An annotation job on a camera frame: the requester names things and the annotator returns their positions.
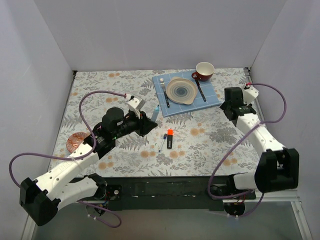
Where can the red white cup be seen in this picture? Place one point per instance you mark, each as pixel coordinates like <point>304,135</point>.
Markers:
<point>203,71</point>

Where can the light blue pen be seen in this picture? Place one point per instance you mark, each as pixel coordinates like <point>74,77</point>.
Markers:
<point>155,112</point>

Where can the white grey pen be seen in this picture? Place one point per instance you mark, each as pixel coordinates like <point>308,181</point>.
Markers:
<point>161,145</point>

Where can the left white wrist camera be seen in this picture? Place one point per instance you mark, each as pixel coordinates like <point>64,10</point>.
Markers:
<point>135,104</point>

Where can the fork with black handle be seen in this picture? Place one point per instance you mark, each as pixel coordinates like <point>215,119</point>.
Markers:
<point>163,86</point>

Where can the blue checked cloth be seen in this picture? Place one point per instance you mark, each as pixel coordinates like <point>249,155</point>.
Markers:
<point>198,104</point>

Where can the red patterned small bowl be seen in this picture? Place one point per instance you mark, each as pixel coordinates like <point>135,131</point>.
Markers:
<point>75,140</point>

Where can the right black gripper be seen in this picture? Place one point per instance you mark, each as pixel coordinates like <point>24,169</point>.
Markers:
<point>225,106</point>

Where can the knife with black handle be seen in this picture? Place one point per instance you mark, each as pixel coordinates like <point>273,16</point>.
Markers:
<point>200,91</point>

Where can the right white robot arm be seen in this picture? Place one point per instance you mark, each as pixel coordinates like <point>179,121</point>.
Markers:
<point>278,166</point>

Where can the beige blue plate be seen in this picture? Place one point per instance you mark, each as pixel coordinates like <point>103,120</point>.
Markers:
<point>181,91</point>

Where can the black orange highlighter pen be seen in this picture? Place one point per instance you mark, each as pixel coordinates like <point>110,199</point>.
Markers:
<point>169,141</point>

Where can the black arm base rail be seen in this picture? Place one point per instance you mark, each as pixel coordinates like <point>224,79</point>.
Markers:
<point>160,193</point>

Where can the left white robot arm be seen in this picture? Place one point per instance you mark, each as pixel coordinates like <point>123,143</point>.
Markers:
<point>44,196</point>

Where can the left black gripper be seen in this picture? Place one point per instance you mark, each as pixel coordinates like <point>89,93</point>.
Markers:
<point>144,124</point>

